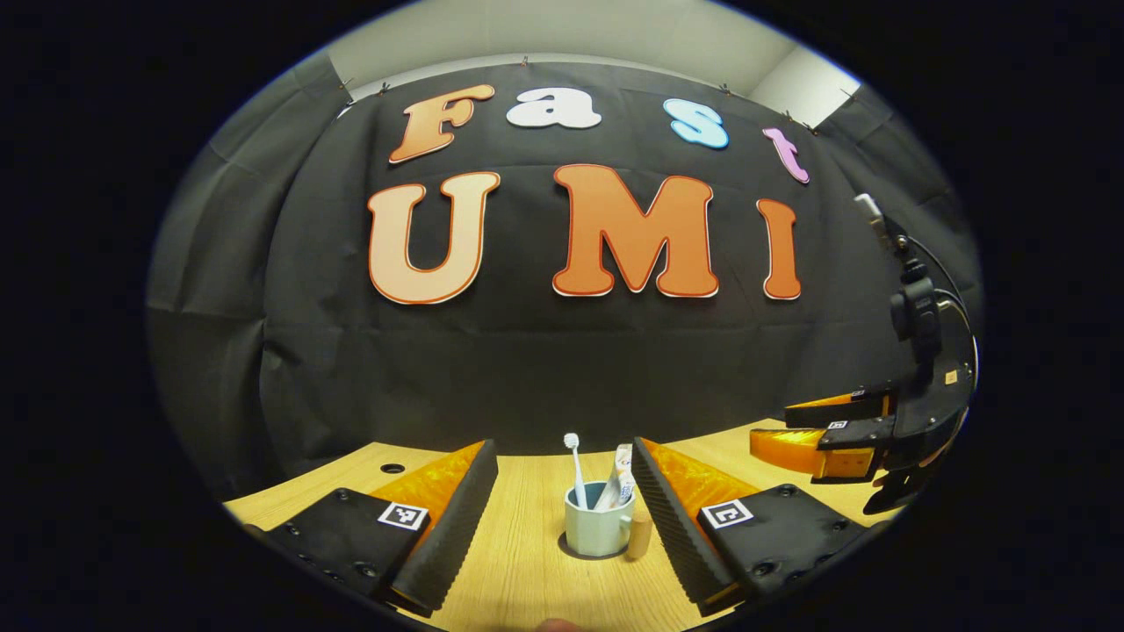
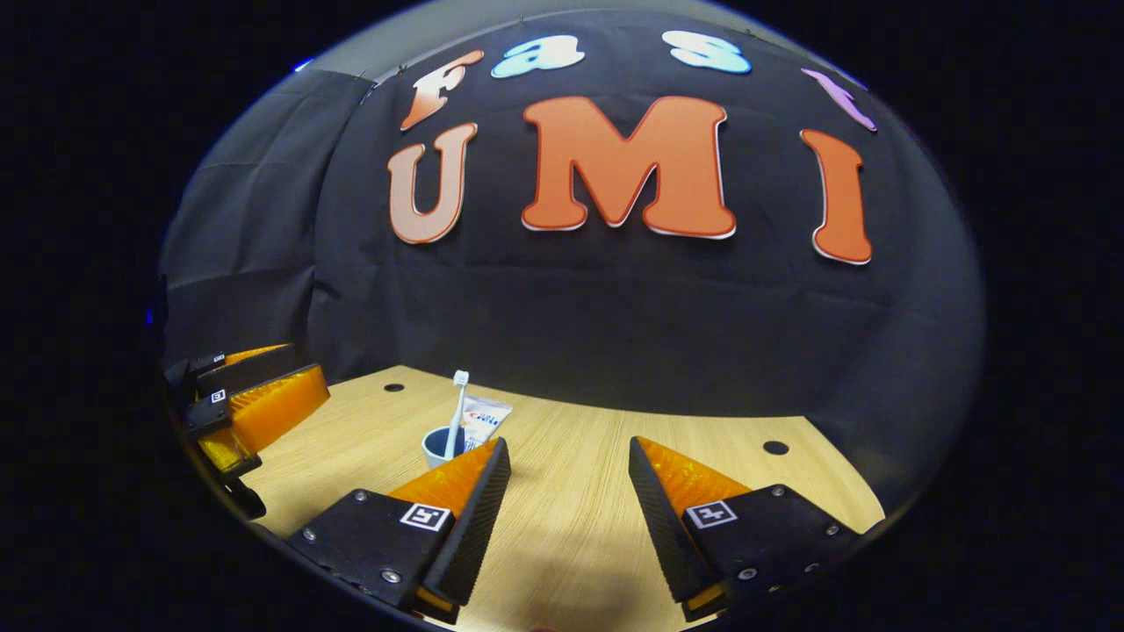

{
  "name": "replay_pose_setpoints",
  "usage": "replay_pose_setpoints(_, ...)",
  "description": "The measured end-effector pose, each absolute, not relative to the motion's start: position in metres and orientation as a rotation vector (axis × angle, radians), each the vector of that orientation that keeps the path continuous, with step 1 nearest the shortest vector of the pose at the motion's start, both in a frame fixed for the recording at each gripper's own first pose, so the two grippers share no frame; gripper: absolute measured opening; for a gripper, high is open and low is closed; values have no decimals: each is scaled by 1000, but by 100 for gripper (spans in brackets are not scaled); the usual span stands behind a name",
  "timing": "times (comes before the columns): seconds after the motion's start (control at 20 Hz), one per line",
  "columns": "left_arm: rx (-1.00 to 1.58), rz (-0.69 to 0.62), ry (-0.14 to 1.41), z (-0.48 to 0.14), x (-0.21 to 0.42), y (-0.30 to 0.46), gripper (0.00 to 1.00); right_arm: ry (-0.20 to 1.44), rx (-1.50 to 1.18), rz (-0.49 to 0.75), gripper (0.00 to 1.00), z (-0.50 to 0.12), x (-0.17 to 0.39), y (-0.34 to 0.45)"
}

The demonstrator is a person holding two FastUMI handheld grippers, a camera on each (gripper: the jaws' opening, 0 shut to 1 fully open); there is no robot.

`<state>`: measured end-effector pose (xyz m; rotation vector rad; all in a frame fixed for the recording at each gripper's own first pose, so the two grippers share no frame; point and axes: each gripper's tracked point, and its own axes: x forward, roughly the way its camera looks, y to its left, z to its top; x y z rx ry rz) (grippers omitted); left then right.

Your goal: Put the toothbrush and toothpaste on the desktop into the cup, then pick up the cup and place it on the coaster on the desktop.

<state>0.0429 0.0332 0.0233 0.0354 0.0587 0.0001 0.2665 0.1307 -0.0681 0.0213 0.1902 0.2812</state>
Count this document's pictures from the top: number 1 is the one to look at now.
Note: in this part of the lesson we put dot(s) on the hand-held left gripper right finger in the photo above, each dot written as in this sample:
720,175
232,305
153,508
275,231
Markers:
676,535

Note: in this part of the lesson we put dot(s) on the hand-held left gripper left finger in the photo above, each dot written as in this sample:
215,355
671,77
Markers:
448,535

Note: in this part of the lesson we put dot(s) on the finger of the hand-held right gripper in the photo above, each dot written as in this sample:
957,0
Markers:
790,449
834,412

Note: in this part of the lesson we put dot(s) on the white toothpaste tube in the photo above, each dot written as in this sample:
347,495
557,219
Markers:
622,474

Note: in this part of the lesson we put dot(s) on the dark brown round coaster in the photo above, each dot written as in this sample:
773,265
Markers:
562,545

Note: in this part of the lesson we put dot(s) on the white toothbrush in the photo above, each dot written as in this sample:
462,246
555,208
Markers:
578,470

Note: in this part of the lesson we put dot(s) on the wooden desktop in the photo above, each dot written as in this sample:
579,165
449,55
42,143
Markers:
527,588

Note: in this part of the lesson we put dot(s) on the black backdrop cloth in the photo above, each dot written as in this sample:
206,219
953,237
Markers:
562,369

